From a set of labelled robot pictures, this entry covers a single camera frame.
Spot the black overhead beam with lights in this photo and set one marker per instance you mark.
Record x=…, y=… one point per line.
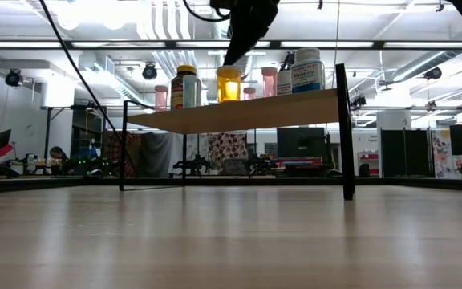
x=275, y=44

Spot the orange translucent pill vial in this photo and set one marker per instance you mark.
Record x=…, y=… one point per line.
x=229, y=88

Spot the brown bottle with yellow cap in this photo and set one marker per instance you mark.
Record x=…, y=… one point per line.
x=177, y=90

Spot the black aluminium table frame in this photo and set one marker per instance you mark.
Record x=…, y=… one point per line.
x=235, y=181

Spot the black partition panel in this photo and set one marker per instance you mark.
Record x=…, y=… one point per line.
x=405, y=152

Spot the red and blue bench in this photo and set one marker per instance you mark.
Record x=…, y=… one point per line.
x=299, y=162

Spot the white shelf with red boxes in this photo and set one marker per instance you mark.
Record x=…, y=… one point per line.
x=369, y=162

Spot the blue vial with white cap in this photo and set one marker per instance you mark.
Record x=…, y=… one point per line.
x=192, y=92

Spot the wooden shelf with black legs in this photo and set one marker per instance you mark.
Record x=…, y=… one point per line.
x=255, y=112

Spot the black round ceiling camera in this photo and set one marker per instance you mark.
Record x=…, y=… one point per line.
x=432, y=73
x=149, y=72
x=13, y=77

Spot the black storage rack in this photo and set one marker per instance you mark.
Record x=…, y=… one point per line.
x=86, y=124

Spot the black laptop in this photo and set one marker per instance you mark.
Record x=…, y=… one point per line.
x=2, y=138

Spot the white cloth with brown flowers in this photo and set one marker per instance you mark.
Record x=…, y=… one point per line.
x=227, y=146

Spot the person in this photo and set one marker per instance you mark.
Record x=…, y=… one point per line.
x=56, y=154

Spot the black background robot arm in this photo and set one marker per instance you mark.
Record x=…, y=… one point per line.
x=259, y=164
x=193, y=164

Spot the pink vial with white cap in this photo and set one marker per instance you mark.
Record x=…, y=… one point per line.
x=161, y=100
x=249, y=95
x=269, y=84

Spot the grey cloth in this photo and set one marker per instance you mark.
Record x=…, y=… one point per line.
x=156, y=154

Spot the white melatonin bottle blue label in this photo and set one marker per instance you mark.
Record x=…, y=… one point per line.
x=307, y=76
x=284, y=84

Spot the colourful floral poster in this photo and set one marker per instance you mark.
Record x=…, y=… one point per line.
x=441, y=154

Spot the dark red patterned cloth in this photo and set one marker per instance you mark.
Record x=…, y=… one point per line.
x=112, y=154

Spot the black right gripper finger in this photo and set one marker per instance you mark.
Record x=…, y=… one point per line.
x=251, y=24

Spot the black camera on pole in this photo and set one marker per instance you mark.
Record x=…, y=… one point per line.
x=288, y=60

